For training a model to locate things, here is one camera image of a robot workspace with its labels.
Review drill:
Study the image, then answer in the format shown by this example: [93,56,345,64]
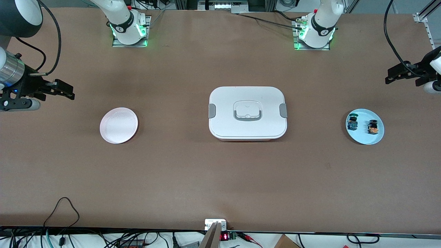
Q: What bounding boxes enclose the light blue round plate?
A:
[346,108,385,145]

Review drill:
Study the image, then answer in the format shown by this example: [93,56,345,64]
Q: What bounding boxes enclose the brown cardboard box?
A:
[274,234,300,248]

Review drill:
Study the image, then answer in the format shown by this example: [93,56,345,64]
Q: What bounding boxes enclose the grey electronics box with lights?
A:
[198,0,248,13]

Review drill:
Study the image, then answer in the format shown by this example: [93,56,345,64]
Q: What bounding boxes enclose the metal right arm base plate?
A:
[112,15,151,48]

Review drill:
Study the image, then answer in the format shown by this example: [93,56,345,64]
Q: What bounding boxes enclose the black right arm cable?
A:
[16,0,62,75]

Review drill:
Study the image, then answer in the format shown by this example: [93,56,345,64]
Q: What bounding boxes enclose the white lunch box grey clips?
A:
[208,86,288,142]

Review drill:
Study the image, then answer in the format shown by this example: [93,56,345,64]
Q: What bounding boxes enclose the thin black looped cable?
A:
[43,197,80,228]

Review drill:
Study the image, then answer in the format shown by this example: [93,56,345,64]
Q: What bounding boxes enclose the small white mounting box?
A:
[205,219,227,230]

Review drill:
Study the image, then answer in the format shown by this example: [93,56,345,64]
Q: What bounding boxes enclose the aluminium frame rail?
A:
[413,0,441,64]

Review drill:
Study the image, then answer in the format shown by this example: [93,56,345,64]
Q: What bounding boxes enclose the black oval cable loop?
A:
[346,234,380,244]

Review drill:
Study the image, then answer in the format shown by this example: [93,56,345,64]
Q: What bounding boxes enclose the black cable to arm base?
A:
[238,13,304,30]

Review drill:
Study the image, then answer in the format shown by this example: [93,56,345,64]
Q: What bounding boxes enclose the aluminium profile bar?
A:
[199,221,223,248]

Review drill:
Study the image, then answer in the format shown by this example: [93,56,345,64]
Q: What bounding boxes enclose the red clip lead wires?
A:
[238,231,263,248]

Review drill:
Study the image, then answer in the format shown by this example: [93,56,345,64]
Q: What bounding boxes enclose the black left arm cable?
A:
[384,0,419,75]

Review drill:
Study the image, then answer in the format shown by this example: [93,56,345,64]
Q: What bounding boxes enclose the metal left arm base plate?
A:
[292,19,330,51]

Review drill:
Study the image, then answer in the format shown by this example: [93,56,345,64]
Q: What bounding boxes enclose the pink round plate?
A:
[100,107,139,144]

